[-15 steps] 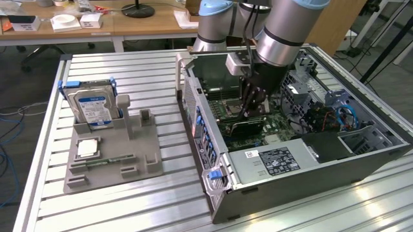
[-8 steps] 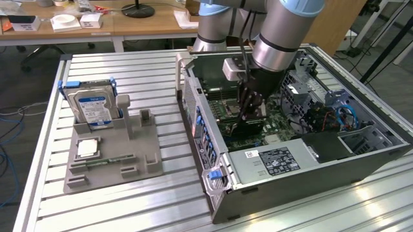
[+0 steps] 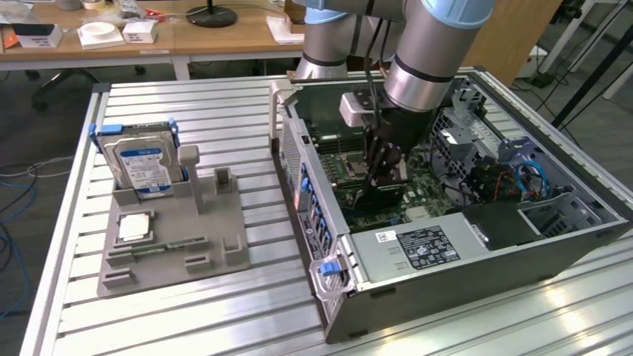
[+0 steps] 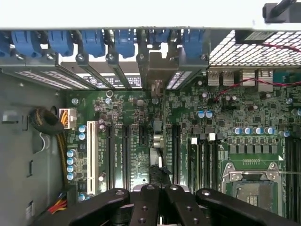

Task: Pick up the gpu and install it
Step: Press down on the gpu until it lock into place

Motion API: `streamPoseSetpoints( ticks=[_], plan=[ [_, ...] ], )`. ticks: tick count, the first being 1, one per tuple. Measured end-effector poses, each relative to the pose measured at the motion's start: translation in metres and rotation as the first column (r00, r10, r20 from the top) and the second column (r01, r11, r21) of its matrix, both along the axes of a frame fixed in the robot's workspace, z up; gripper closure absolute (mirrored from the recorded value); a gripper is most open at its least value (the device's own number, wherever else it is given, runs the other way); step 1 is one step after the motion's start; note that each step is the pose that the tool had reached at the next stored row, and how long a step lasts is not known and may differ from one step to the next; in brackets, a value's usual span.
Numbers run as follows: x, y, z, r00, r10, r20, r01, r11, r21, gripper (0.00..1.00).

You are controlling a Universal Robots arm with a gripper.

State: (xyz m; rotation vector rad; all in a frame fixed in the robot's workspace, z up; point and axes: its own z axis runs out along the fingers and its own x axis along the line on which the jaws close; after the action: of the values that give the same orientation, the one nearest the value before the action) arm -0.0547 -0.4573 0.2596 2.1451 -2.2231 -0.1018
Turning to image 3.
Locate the grey power supply unit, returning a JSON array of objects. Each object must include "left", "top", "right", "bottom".
[{"left": 348, "top": 213, "right": 490, "bottom": 292}]

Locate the white box with black lid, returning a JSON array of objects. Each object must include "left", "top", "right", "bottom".
[{"left": 10, "top": 23, "right": 64, "bottom": 50}]

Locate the black wire bundle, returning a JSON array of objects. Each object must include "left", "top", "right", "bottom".
[{"left": 466, "top": 155, "right": 520, "bottom": 203}]

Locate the black plastic shroud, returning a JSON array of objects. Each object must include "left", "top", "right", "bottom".
[{"left": 462, "top": 202, "right": 545, "bottom": 250}]

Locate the black chair base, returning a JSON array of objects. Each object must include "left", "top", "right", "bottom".
[{"left": 24, "top": 65, "right": 148, "bottom": 111}]

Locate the black stand pole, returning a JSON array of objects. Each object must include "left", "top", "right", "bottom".
[{"left": 550, "top": 22, "right": 633, "bottom": 128}]

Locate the white floor cable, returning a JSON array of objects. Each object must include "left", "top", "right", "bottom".
[{"left": 0, "top": 154, "right": 76, "bottom": 179}]

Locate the CPU socket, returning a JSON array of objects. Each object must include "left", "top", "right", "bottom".
[{"left": 345, "top": 155, "right": 374, "bottom": 177}]

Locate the white paper stack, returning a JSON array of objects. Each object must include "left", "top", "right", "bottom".
[{"left": 265, "top": 15, "right": 305, "bottom": 46}]

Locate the brown cardboard box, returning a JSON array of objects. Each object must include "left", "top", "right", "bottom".
[{"left": 282, "top": 0, "right": 308, "bottom": 25}]

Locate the hard disk with blue carrier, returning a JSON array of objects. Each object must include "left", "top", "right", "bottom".
[{"left": 88, "top": 117, "right": 186, "bottom": 203}]

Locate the dark grey PC case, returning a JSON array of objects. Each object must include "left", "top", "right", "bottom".
[{"left": 268, "top": 70, "right": 633, "bottom": 344}]

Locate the metal drive cage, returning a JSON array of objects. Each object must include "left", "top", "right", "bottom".
[{"left": 428, "top": 107, "right": 498, "bottom": 179}]

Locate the green RAM stick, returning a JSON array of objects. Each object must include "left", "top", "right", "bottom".
[{"left": 128, "top": 239, "right": 206, "bottom": 255}]

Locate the blue floor cable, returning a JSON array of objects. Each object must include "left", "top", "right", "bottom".
[{"left": 0, "top": 183, "right": 40, "bottom": 319}]

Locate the white round holder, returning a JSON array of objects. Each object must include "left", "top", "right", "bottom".
[{"left": 77, "top": 21, "right": 126, "bottom": 50}]

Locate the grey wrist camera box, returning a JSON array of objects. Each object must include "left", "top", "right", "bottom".
[{"left": 338, "top": 92, "right": 380, "bottom": 127}]

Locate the green motherboard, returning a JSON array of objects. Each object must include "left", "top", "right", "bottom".
[{"left": 305, "top": 125, "right": 464, "bottom": 234}]

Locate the grey disk bay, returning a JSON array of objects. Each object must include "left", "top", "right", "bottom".
[{"left": 516, "top": 192, "right": 601, "bottom": 239}]

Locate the blue data wire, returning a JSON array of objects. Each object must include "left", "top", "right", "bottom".
[{"left": 512, "top": 160, "right": 553, "bottom": 202}]

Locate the grey printed parts rack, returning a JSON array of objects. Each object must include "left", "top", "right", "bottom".
[{"left": 97, "top": 145, "right": 252, "bottom": 300}]

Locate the wooden cabinet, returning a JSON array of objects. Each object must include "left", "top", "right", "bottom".
[{"left": 457, "top": 0, "right": 566, "bottom": 85}]

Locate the black round lamp base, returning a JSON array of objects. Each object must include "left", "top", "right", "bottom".
[{"left": 186, "top": 0, "right": 238, "bottom": 29}]

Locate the black camera cable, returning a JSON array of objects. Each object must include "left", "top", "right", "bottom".
[{"left": 362, "top": 0, "right": 392, "bottom": 123}]

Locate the wooden desk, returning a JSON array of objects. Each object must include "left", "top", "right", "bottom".
[
  {"left": 0, "top": 0, "right": 177, "bottom": 72},
  {"left": 172, "top": 0, "right": 309, "bottom": 81}
]

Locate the white desk frame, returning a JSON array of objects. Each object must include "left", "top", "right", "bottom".
[{"left": 536, "top": 0, "right": 633, "bottom": 100}]

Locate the small white carton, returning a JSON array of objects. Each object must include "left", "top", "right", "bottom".
[{"left": 121, "top": 20, "right": 158, "bottom": 45}]

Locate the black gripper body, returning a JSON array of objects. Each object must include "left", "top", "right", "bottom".
[{"left": 362, "top": 105, "right": 436, "bottom": 156}]

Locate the silver CPU chip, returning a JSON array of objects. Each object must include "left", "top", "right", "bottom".
[{"left": 117, "top": 214, "right": 152, "bottom": 240}]

